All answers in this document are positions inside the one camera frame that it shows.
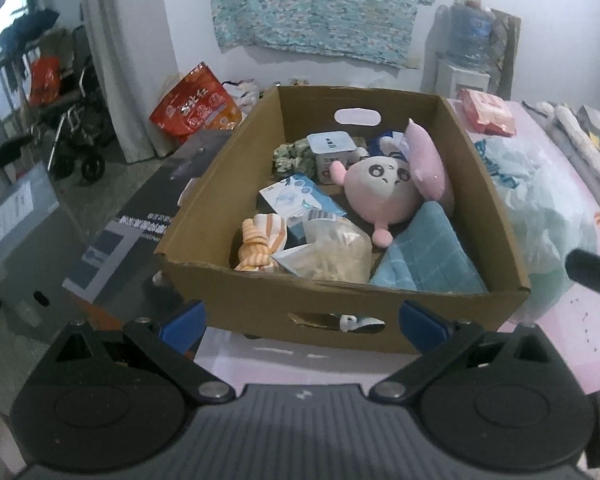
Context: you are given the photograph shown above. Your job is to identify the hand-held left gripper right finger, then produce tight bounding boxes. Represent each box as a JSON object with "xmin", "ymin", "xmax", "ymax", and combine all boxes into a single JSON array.
[{"xmin": 369, "ymin": 300, "xmax": 555, "ymax": 405}]

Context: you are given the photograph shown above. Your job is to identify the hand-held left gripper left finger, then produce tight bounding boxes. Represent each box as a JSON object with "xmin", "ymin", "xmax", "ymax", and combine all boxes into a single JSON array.
[{"xmin": 50, "ymin": 300, "xmax": 235, "ymax": 405}]

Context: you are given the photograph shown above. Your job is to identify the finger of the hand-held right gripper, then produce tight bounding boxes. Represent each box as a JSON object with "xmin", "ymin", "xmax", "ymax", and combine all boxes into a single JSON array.
[{"xmin": 566, "ymin": 247, "xmax": 600, "ymax": 313}]

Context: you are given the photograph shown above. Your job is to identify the teal checked towel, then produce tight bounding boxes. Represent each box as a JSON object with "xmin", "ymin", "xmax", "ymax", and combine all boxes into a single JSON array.
[{"xmin": 370, "ymin": 201, "xmax": 488, "ymax": 295}]

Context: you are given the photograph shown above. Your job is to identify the brown cardboard box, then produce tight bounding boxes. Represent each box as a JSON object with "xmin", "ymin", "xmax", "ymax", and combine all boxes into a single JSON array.
[{"xmin": 154, "ymin": 85, "xmax": 531, "ymax": 356}]

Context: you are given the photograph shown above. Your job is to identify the orange striped sock bundle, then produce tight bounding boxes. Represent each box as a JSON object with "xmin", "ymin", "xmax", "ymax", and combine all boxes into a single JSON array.
[{"xmin": 235, "ymin": 214, "xmax": 293, "ymax": 272}]

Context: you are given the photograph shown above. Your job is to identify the clear plastic packet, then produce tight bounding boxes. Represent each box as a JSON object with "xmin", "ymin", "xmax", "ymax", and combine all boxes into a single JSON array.
[{"xmin": 272, "ymin": 217, "xmax": 373, "ymax": 283}]

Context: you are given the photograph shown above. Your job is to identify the pink plush toy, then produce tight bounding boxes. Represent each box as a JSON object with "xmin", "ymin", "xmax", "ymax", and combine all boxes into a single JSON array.
[{"xmin": 329, "ymin": 152, "xmax": 428, "ymax": 248}]

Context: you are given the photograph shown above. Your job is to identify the small pink pillow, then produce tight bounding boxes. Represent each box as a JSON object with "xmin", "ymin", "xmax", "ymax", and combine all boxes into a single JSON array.
[{"xmin": 404, "ymin": 119, "xmax": 455, "ymax": 208}]

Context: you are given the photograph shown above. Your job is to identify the light blue box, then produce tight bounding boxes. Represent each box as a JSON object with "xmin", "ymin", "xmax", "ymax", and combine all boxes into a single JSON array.
[{"xmin": 259, "ymin": 174, "xmax": 348, "ymax": 248}]

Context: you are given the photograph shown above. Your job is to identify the blue packet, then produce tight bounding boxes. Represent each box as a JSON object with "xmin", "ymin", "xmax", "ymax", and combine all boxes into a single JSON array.
[{"xmin": 367, "ymin": 130, "xmax": 411, "ymax": 161}]

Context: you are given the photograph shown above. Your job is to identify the green scrunchie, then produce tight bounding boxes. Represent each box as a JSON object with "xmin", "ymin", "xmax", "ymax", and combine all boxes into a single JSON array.
[{"xmin": 272, "ymin": 141, "xmax": 317, "ymax": 173}]

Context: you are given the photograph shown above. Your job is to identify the white plastic bag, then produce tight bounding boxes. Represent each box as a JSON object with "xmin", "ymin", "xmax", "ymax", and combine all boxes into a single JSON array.
[{"xmin": 474, "ymin": 137, "xmax": 600, "ymax": 326}]

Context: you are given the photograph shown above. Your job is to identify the black printed carton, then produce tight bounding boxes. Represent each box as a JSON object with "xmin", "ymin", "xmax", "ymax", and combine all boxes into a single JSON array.
[{"xmin": 62, "ymin": 130, "xmax": 233, "ymax": 311}]

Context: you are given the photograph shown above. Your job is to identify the white fringed towel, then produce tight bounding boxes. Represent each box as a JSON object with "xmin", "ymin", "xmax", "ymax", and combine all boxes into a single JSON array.
[{"xmin": 534, "ymin": 101, "xmax": 600, "ymax": 221}]

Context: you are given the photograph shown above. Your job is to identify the grey dinosaur print blanket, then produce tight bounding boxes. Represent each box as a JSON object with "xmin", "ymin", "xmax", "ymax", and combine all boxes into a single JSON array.
[{"xmin": 577, "ymin": 105, "xmax": 600, "ymax": 153}]

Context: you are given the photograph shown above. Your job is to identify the pink wet wipes packet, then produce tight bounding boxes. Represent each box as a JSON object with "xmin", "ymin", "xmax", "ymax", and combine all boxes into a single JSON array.
[{"xmin": 457, "ymin": 88, "xmax": 518, "ymax": 137}]

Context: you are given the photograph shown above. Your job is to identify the grey labelled carton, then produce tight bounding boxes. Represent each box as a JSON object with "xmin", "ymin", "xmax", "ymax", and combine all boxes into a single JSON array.
[{"xmin": 0, "ymin": 162, "xmax": 61, "ymax": 261}]

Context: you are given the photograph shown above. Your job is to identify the red printed bag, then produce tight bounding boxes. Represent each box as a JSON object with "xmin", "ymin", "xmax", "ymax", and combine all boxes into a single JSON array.
[{"xmin": 149, "ymin": 62, "xmax": 243, "ymax": 147}]

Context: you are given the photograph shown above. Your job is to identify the white water dispenser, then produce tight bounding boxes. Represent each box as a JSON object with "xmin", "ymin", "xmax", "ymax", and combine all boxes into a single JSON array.
[{"xmin": 437, "ymin": 59, "xmax": 491, "ymax": 98}]

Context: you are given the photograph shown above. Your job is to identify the patterned board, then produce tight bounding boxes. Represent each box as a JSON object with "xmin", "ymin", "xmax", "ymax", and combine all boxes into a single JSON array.
[{"xmin": 490, "ymin": 9, "xmax": 522, "ymax": 98}]

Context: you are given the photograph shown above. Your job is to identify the white crumpled bag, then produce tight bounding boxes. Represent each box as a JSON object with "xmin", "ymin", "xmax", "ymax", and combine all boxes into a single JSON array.
[{"xmin": 222, "ymin": 79, "xmax": 261, "ymax": 111}]

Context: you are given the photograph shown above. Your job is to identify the black stroller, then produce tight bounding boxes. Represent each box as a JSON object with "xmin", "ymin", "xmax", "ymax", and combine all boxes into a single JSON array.
[{"xmin": 27, "ymin": 22, "xmax": 118, "ymax": 186}]

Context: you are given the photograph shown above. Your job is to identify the white curtain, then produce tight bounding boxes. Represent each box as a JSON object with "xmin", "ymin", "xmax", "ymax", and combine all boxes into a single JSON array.
[{"xmin": 80, "ymin": 0, "xmax": 178, "ymax": 163}]

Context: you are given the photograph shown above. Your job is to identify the large water bottle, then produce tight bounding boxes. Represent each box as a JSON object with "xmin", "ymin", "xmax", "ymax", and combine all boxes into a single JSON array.
[{"xmin": 447, "ymin": 0, "xmax": 495, "ymax": 68}]

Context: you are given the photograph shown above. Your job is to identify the red plastic bag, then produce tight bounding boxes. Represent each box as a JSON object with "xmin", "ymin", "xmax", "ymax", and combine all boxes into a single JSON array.
[{"xmin": 28, "ymin": 56, "xmax": 62, "ymax": 107}]

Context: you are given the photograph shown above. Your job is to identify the dark clothes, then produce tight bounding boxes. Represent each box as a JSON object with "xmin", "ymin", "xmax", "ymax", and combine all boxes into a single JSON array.
[{"xmin": 0, "ymin": 10, "xmax": 61, "ymax": 51}]

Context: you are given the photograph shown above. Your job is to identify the floral wall cloth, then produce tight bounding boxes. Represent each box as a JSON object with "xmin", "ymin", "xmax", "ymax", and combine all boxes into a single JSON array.
[{"xmin": 209, "ymin": 0, "xmax": 437, "ymax": 67}]

